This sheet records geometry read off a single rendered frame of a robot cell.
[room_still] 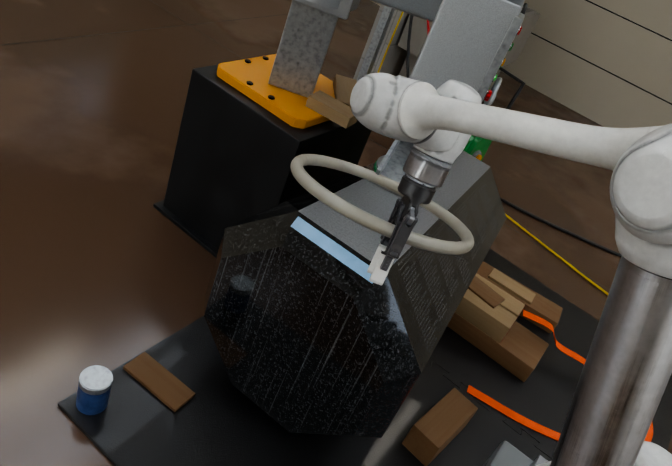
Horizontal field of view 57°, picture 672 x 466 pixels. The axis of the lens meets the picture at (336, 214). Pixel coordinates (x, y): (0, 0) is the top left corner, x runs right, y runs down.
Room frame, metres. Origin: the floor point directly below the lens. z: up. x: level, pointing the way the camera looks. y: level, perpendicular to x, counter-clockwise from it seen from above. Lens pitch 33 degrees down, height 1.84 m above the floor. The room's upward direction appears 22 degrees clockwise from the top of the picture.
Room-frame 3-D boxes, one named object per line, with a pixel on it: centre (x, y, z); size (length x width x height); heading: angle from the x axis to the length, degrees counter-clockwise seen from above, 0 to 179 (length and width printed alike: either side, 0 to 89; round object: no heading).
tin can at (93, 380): (1.23, 0.50, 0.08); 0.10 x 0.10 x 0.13
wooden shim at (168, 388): (1.40, 0.35, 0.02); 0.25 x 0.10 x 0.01; 70
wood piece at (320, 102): (2.34, 0.18, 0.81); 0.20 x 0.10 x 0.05; 74
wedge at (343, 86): (2.58, 0.16, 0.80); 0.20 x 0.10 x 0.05; 17
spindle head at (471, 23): (2.07, -0.18, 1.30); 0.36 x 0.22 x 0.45; 173
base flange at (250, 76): (2.49, 0.39, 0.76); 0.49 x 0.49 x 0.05; 66
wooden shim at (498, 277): (2.72, -0.99, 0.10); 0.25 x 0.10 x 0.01; 70
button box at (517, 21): (1.90, -0.27, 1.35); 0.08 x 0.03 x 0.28; 173
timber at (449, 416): (1.66, -0.67, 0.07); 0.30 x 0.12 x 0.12; 151
